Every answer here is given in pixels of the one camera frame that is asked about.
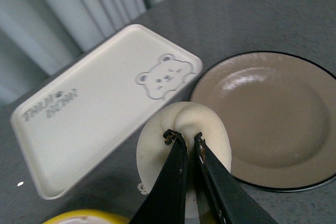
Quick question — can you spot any tan plate with black rim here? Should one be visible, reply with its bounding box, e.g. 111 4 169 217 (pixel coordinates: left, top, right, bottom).
191 51 335 191

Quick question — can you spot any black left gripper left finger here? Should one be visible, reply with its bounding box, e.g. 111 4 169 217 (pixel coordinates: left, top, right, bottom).
130 129 188 223

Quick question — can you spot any grey pleated curtain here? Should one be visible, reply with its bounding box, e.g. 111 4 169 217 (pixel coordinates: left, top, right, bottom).
1 0 163 105

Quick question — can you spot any white steamed bun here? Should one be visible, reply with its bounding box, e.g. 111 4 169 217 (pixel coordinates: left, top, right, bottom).
136 102 232 219

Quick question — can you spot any cream rectangular bear tray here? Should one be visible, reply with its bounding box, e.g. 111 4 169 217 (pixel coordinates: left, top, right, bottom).
10 24 203 200

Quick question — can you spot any yellow rimmed wooden steamer basket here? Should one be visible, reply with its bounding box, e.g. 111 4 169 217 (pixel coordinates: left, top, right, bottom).
44 209 130 224

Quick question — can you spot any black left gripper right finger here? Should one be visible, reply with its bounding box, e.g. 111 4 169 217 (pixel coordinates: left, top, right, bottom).
194 132 276 223

